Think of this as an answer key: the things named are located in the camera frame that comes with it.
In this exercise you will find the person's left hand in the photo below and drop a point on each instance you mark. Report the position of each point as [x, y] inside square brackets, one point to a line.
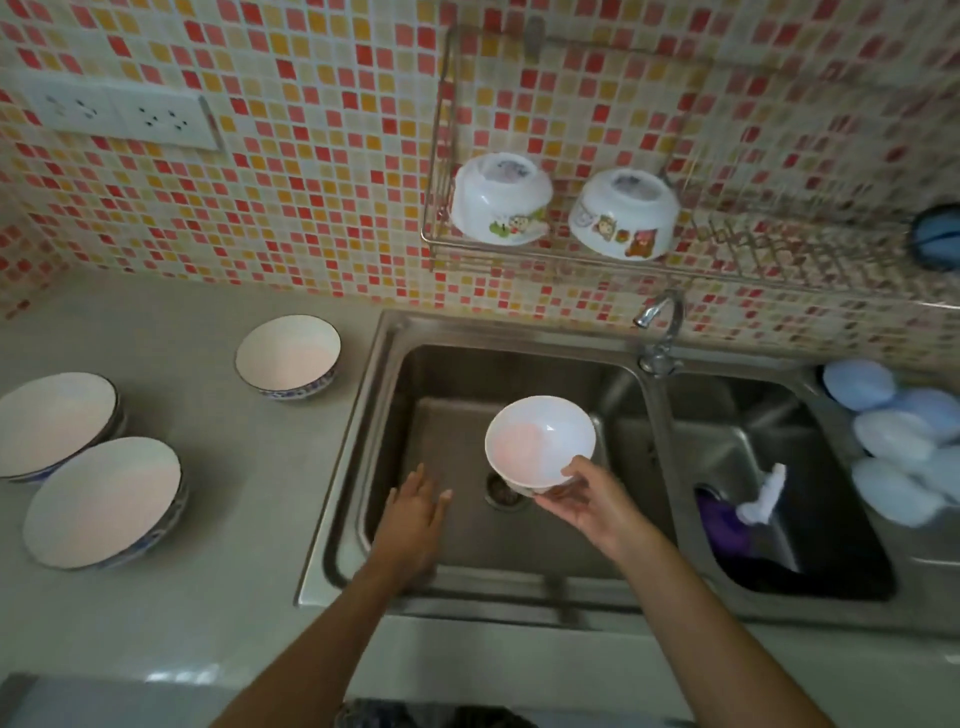
[407, 529]

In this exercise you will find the person's right hand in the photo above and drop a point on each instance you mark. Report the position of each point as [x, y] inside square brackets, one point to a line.
[600, 514]

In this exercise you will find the person's left thumb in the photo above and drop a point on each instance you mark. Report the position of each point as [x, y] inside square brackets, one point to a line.
[442, 504]

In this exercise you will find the person's right thumb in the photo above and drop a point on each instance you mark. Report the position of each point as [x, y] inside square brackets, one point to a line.
[583, 470]

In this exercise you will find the plain white bowl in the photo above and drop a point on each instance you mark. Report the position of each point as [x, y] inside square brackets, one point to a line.
[536, 446]

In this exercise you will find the person's right forearm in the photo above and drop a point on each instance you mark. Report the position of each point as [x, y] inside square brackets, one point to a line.
[712, 645]

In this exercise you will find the person's left forearm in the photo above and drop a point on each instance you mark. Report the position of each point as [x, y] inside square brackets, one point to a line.
[315, 652]

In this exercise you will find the stainless steel double sink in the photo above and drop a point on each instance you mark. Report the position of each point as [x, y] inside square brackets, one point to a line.
[465, 555]

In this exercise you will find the metal sink drain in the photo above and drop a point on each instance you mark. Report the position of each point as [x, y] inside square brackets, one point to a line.
[504, 491]

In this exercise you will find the purple cloth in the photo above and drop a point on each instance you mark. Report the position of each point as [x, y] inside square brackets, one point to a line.
[724, 525]

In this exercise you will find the chrome faucet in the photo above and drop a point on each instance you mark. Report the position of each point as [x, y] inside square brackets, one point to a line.
[664, 330]

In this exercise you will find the person's dark clothing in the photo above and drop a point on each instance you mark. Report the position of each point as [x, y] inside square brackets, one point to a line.
[435, 716]

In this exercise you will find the small blue patterned bowl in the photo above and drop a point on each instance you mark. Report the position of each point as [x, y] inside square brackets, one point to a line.
[287, 356]

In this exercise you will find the white cartoon print bowl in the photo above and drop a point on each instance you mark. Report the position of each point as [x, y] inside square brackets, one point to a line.
[499, 199]
[624, 217]

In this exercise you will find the large blue patterned bowl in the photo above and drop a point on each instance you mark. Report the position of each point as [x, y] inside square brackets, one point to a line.
[54, 424]
[103, 501]

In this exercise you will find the blue round object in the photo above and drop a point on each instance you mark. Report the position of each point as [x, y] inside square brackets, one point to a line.
[937, 236]

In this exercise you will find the white wall socket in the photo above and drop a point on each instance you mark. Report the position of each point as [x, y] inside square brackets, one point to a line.
[71, 107]
[161, 120]

